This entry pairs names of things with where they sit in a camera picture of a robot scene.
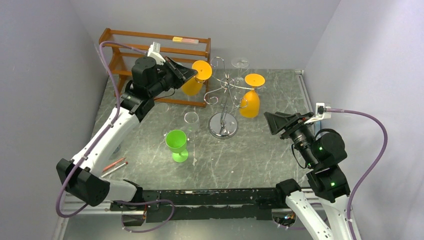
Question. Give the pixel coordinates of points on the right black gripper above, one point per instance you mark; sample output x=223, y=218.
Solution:
x=289, y=125

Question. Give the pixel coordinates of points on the wooden shelf rack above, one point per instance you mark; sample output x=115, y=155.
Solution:
x=127, y=46

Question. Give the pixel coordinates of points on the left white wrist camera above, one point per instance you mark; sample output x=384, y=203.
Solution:
x=154, y=52

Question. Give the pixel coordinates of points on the chrome wine glass rack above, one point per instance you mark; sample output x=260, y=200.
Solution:
x=224, y=125

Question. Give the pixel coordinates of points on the yellow pink eraser bar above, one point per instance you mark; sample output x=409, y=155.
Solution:
x=183, y=40

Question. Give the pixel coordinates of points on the orange plastic goblet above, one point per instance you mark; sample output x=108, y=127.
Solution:
x=250, y=102
x=194, y=85

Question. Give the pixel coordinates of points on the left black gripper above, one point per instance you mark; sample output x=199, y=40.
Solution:
x=184, y=72

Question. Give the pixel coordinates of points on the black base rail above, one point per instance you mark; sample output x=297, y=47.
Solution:
x=205, y=204

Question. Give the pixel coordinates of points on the clear wine glass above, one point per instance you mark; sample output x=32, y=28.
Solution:
x=242, y=64

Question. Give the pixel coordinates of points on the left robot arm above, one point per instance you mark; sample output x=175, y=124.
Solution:
x=81, y=176

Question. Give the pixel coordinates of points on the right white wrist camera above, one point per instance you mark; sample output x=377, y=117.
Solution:
x=321, y=113

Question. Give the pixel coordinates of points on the silver pen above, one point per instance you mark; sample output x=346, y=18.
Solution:
x=114, y=169

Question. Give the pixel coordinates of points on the green plastic goblet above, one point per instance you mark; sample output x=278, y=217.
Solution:
x=176, y=141

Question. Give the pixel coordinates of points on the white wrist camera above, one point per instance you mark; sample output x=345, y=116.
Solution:
x=321, y=113
x=154, y=52

